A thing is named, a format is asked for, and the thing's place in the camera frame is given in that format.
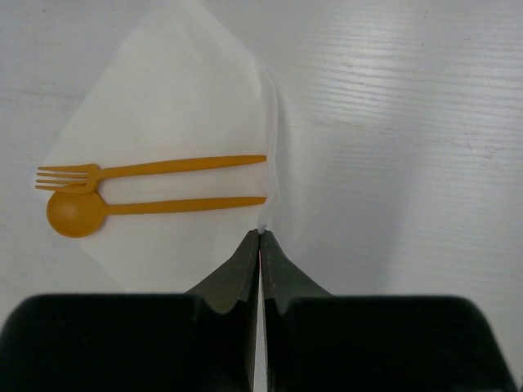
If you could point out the orange plastic spoon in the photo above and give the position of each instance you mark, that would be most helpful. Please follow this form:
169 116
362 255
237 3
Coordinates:
80 215

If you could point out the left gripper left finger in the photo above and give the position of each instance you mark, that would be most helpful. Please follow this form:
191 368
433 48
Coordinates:
200 340

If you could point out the white paper napkin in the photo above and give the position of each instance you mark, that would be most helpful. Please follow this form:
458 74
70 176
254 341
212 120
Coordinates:
180 86

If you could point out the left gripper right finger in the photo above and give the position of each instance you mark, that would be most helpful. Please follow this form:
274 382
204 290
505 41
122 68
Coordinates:
316 341

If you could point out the orange plastic fork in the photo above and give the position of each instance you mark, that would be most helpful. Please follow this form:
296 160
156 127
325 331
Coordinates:
83 179

